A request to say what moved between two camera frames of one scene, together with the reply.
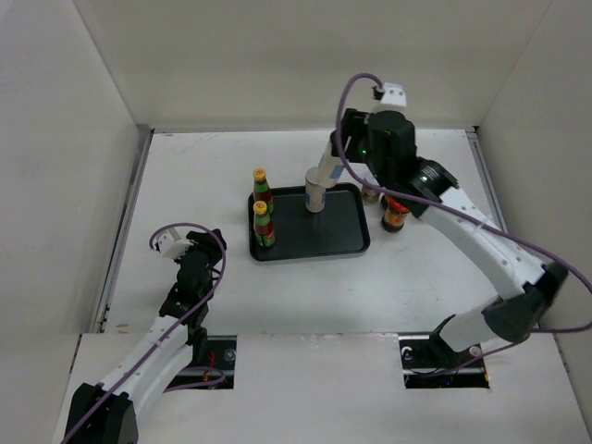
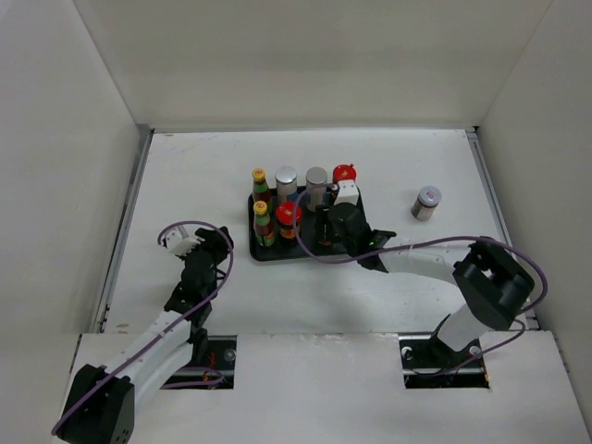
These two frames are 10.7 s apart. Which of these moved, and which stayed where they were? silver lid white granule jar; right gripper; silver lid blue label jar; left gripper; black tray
Moved: right gripper; silver lid blue label jar
Stayed: silver lid white granule jar; black tray; left gripper
